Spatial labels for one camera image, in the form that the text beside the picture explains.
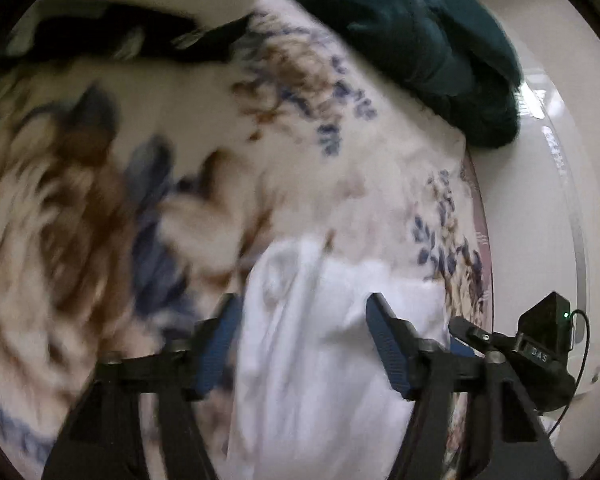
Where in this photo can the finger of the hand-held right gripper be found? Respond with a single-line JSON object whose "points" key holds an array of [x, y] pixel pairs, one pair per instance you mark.
{"points": [[461, 348], [467, 329]]}

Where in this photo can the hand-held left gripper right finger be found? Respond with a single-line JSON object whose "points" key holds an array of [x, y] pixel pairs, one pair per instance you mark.
{"points": [[387, 352]]}

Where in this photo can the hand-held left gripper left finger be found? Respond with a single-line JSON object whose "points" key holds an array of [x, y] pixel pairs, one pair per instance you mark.
{"points": [[219, 352]]}

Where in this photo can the white t-shirt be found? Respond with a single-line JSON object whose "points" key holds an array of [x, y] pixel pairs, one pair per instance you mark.
{"points": [[305, 385]]}

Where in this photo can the pink quilted mattress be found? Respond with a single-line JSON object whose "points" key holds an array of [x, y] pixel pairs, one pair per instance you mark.
{"points": [[480, 220]]}

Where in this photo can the white headboard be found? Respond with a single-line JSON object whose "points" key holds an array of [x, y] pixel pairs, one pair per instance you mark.
{"points": [[540, 210]]}

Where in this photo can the floral bedsheet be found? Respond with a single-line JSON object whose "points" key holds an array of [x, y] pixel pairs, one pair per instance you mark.
{"points": [[180, 170]]}

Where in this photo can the dark teal blanket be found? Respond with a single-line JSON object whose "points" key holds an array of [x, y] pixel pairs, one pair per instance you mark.
{"points": [[420, 40]]}

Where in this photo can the folded black striped garment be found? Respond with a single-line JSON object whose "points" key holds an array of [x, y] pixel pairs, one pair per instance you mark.
{"points": [[130, 35]]}

